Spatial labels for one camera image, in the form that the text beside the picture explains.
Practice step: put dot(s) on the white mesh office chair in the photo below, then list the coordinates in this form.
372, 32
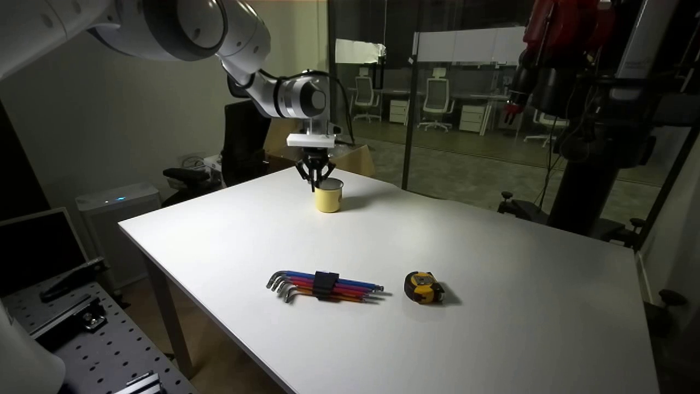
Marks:
437, 94
363, 91

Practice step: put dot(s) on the white wall panel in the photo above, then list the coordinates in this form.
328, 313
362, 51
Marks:
359, 54
466, 44

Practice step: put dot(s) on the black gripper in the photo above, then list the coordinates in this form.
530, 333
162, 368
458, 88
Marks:
315, 156

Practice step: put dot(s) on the black equipment pile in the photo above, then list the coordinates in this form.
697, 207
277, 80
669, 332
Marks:
191, 179

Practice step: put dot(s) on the white storage cabinet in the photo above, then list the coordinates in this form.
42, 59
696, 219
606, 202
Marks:
472, 119

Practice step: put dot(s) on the yellow enamel mug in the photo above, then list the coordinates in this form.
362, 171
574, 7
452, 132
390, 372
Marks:
328, 198

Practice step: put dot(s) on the grey perforated breadboard table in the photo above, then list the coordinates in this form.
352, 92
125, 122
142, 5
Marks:
109, 352

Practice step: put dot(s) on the dark computer monitor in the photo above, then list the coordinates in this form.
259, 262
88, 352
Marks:
36, 253

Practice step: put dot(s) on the grey drawer cabinet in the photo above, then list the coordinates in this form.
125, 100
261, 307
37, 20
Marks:
398, 110

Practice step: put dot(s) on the brown cardboard box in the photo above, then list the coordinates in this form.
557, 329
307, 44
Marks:
352, 156

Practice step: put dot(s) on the black office chair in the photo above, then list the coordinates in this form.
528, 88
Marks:
244, 143

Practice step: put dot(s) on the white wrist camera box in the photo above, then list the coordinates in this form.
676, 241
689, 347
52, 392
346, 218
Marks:
308, 139

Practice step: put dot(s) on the small brown round object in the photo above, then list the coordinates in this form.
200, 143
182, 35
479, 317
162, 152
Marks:
422, 285

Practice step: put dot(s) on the white air purifier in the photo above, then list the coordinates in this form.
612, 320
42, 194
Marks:
117, 212

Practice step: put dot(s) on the white table leg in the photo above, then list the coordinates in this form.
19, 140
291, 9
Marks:
170, 320

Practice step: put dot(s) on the thin black stand pole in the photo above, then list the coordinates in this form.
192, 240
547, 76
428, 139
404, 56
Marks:
411, 110

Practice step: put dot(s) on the black metal bracket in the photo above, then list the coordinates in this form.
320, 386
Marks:
88, 317

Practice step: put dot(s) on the red blue hex key set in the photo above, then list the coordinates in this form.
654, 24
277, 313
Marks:
327, 285

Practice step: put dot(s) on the red black Baxter robot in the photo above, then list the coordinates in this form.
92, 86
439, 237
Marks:
583, 145

